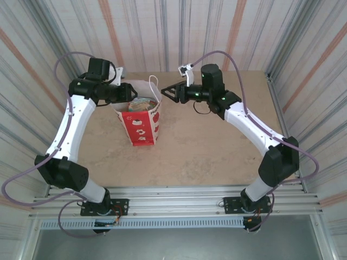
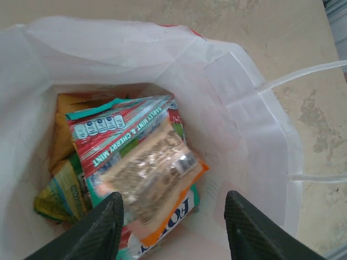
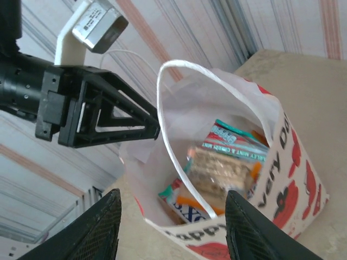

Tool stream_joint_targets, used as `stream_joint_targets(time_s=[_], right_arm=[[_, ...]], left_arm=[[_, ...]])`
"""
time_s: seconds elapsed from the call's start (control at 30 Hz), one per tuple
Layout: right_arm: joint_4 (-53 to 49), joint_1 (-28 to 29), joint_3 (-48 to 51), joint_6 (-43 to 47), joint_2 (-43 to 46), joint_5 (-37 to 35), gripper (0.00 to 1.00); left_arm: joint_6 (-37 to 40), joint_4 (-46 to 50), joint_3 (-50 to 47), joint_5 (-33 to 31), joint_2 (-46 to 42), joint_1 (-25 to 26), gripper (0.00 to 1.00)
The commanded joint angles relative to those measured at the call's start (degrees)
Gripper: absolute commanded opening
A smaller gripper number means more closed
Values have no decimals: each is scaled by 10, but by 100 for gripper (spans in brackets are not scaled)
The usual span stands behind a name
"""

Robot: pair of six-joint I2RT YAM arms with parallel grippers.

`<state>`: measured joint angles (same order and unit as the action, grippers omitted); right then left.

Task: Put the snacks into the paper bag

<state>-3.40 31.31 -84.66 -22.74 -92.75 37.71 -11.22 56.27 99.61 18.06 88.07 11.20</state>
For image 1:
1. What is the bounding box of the slotted grey cable duct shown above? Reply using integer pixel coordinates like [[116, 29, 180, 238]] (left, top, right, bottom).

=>
[[40, 218, 246, 230]]

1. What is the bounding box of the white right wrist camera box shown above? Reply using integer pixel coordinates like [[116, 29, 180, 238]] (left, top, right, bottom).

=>
[[177, 63, 195, 87]]

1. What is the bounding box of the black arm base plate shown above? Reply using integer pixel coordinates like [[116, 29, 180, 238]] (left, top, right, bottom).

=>
[[80, 198, 130, 217], [223, 196, 273, 215]]

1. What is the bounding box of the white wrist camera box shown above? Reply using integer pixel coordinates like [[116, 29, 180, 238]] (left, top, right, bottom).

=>
[[177, 63, 195, 87], [109, 67, 127, 87]]

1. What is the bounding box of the aluminium side rail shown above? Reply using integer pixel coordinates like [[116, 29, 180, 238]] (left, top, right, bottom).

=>
[[267, 72, 307, 193]]

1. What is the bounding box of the aluminium rail frame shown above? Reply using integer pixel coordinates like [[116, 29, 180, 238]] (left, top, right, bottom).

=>
[[28, 185, 324, 220]]

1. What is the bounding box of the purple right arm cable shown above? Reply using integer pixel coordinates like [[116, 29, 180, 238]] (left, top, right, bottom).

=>
[[191, 50, 319, 233]]

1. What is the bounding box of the red black wire bundle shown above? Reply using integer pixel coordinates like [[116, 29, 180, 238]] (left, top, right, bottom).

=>
[[111, 205, 122, 225], [250, 207, 263, 223]]

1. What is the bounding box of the red white paper bag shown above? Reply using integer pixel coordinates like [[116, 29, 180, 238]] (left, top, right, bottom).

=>
[[110, 75, 163, 147]]

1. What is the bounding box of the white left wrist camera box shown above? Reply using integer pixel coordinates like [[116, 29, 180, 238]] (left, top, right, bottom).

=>
[[109, 67, 127, 87]]

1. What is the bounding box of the thin black right gripper cable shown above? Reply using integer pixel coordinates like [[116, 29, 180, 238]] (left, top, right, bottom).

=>
[[192, 100, 211, 115]]

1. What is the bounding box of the teal Fox's candy packet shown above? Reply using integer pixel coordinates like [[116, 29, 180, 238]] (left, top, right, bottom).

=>
[[127, 97, 157, 112]]

